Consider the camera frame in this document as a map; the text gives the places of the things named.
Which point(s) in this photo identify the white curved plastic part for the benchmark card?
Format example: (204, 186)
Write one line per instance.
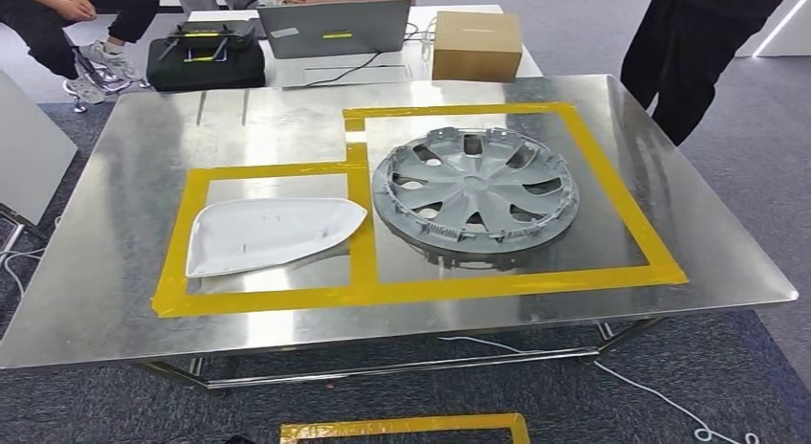
(272, 235)

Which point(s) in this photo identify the stainless steel workbench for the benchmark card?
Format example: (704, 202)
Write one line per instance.
(114, 206)

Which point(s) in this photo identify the grey plastic wheel cover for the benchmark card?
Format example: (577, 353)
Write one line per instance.
(475, 187)

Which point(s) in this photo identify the brown cardboard box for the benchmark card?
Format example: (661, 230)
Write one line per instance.
(478, 45)

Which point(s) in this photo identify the grey laptop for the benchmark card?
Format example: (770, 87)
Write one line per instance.
(336, 26)

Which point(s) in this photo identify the black carry bag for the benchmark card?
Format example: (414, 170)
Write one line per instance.
(203, 73)

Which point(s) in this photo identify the black remote controller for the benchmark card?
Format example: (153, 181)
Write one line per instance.
(203, 35)

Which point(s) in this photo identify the white side table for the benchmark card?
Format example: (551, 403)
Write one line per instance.
(32, 149)

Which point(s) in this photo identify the white cabinet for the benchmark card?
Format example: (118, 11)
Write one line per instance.
(785, 29)

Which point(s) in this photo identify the large yellow tape frame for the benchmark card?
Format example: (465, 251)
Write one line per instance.
(614, 181)

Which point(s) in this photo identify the small yellow tape frame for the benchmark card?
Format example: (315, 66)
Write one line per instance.
(174, 257)

